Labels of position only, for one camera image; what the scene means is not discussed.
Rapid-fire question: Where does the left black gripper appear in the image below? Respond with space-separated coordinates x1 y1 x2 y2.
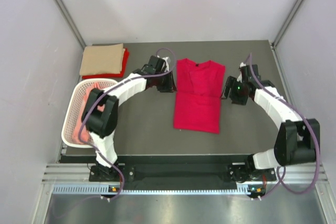
155 69 177 93

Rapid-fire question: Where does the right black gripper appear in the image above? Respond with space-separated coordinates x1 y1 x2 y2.
220 76 249 105

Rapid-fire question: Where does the crimson t shirt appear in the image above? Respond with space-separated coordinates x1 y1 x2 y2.
173 58 226 134

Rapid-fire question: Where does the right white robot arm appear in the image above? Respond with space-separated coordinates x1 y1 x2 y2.
223 76 320 180

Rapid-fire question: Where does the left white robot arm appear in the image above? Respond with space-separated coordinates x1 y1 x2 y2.
80 69 176 182

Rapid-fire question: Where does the folded red t shirt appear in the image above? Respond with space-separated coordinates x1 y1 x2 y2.
81 48 130 80

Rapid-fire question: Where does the folded beige t shirt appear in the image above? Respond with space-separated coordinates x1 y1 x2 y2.
79 44 124 76

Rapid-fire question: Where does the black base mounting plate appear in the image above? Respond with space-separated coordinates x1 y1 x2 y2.
89 155 276 190

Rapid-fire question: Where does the pink crumpled t shirt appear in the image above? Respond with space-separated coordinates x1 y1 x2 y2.
72 82 102 145

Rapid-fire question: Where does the white plastic laundry basket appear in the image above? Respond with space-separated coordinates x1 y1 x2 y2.
61 78 118 148

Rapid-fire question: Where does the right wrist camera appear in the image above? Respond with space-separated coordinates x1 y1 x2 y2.
238 62 261 83

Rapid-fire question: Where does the right aluminium frame post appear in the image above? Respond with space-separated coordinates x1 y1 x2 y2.
271 0 305 50

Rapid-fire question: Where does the aluminium frame post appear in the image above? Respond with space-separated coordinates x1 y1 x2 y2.
54 0 86 49
271 0 305 50

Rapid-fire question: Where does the grey slotted cable duct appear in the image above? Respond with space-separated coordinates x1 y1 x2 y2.
52 183 266 195

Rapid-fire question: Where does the left aluminium frame post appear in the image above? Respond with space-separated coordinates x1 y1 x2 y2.
54 0 86 49

